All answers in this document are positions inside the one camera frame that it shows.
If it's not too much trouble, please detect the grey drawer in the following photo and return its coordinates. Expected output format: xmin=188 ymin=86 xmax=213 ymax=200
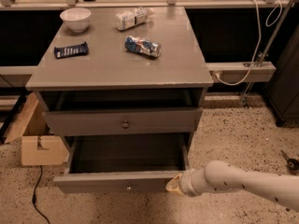
xmin=43 ymin=108 xmax=202 ymax=136
xmin=54 ymin=133 xmax=189 ymax=193

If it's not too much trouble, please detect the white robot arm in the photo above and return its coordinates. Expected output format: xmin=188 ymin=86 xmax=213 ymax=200
xmin=165 ymin=161 xmax=299 ymax=212

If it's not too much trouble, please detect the grey wooden drawer cabinet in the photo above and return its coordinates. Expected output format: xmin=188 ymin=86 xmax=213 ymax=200
xmin=25 ymin=6 xmax=215 ymax=147

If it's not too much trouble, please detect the black caster wheel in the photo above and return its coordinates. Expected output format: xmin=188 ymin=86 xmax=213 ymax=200
xmin=281 ymin=151 xmax=299 ymax=171

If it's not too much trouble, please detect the cardboard box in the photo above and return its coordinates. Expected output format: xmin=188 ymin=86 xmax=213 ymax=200
xmin=5 ymin=93 xmax=69 ymax=166

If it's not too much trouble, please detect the crumpled blue snack bag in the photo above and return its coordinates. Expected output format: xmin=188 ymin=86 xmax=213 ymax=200
xmin=124 ymin=35 xmax=162 ymax=58

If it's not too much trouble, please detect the dark grey side cabinet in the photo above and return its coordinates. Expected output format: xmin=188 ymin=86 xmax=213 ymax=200
xmin=264 ymin=25 xmax=299 ymax=127

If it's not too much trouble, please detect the dark blue snack bar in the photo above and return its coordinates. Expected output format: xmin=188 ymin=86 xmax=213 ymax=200
xmin=54 ymin=42 xmax=89 ymax=59

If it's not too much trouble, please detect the white plastic bottle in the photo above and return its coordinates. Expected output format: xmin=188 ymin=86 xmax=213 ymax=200
xmin=115 ymin=7 xmax=154 ymax=31

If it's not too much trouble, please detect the white ceramic bowl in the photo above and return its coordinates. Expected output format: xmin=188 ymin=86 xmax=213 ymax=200
xmin=60 ymin=7 xmax=91 ymax=33

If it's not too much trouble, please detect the metal diagonal rod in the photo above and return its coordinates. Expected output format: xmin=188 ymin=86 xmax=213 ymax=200
xmin=240 ymin=0 xmax=299 ymax=108

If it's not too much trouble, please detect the black floor cable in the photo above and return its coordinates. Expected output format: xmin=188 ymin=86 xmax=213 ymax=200
xmin=32 ymin=165 xmax=51 ymax=224

